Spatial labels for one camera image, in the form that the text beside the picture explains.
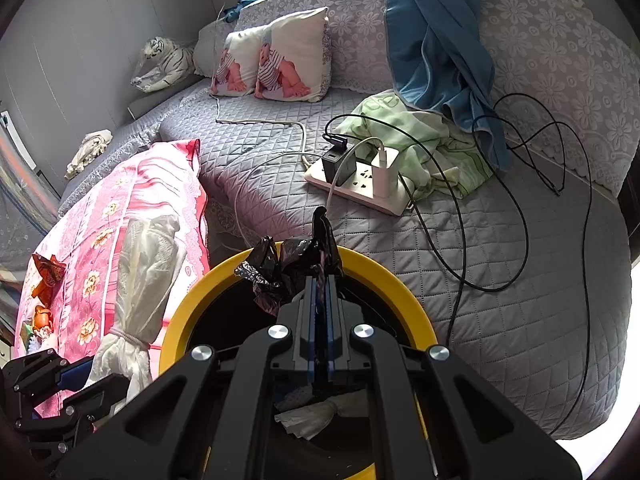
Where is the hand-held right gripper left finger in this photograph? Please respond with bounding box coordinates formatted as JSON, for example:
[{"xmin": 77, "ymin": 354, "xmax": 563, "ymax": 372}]
[{"xmin": 55, "ymin": 280, "xmax": 323, "ymax": 480}]

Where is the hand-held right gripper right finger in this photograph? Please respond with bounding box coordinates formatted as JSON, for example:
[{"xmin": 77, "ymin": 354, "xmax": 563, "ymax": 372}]
[{"xmin": 321, "ymin": 280, "xmax": 583, "ymax": 480}]

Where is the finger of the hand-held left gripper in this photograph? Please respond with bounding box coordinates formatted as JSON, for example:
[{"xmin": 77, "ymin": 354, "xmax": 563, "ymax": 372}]
[
  {"xmin": 12, "ymin": 374, "xmax": 132, "ymax": 461},
  {"xmin": 2, "ymin": 349, "xmax": 96, "ymax": 401}
]

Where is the black plastic bag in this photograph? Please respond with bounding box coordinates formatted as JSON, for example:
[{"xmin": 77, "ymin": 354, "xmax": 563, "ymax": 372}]
[{"xmin": 234, "ymin": 206, "xmax": 346, "ymax": 317}]

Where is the yellow bin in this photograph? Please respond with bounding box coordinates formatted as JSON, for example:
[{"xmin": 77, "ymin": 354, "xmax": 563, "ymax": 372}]
[{"xmin": 159, "ymin": 241, "xmax": 438, "ymax": 480}]

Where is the white tissue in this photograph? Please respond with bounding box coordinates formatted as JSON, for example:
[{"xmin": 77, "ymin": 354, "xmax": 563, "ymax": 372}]
[{"xmin": 274, "ymin": 392, "xmax": 373, "ymax": 438}]

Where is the orange snack wrapper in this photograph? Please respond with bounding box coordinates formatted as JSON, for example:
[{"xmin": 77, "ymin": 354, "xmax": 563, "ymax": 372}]
[{"xmin": 31, "ymin": 252, "xmax": 67, "ymax": 308}]

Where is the long white plastic bag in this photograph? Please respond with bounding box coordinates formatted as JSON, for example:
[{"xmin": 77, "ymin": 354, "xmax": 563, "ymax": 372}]
[{"xmin": 91, "ymin": 214, "xmax": 182, "ymax": 401}]

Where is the white power strip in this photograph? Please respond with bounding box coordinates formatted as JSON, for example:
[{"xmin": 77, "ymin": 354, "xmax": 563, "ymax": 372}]
[{"xmin": 304, "ymin": 147, "xmax": 416, "ymax": 217}]

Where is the black charger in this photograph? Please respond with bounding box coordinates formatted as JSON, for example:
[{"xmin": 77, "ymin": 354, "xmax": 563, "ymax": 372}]
[{"xmin": 321, "ymin": 142, "xmax": 357, "ymax": 188}]

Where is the white charger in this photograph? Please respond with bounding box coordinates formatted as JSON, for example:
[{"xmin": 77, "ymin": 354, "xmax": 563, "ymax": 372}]
[{"xmin": 370, "ymin": 146, "xmax": 401, "ymax": 200}]

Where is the pink floral blanket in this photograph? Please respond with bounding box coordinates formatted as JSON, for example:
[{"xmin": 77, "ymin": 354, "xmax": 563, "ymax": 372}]
[{"xmin": 12, "ymin": 139, "xmax": 211, "ymax": 418}]

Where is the grey quilted sofa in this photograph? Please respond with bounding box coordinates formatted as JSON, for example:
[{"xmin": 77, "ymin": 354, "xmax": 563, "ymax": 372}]
[{"xmin": 55, "ymin": 0, "xmax": 640, "ymax": 441}]

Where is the light green cloth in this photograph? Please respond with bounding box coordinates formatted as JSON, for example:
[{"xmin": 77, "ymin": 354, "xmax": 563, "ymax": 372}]
[{"xmin": 334, "ymin": 91, "xmax": 496, "ymax": 202}]

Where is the beige crumpled cloth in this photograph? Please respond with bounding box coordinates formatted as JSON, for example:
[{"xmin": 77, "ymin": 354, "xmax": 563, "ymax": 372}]
[{"xmin": 65, "ymin": 129, "xmax": 113, "ymax": 180}]

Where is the baby print pillow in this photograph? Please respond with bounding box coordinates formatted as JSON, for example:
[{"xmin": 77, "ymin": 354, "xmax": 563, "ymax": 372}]
[
  {"xmin": 254, "ymin": 7, "xmax": 333, "ymax": 103},
  {"xmin": 210, "ymin": 27, "xmax": 271, "ymax": 98}
]

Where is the white tiger plush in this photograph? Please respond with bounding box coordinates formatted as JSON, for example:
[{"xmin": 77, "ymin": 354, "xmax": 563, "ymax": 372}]
[{"xmin": 131, "ymin": 36, "xmax": 197, "ymax": 93}]

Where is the black cable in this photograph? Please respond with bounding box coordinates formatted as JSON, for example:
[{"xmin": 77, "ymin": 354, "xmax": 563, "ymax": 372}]
[
  {"xmin": 324, "ymin": 115, "xmax": 530, "ymax": 293},
  {"xmin": 447, "ymin": 94, "xmax": 594, "ymax": 436}
]

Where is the white cable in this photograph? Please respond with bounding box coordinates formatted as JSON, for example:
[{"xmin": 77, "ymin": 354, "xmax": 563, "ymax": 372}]
[{"xmin": 215, "ymin": 67, "xmax": 313, "ymax": 171}]

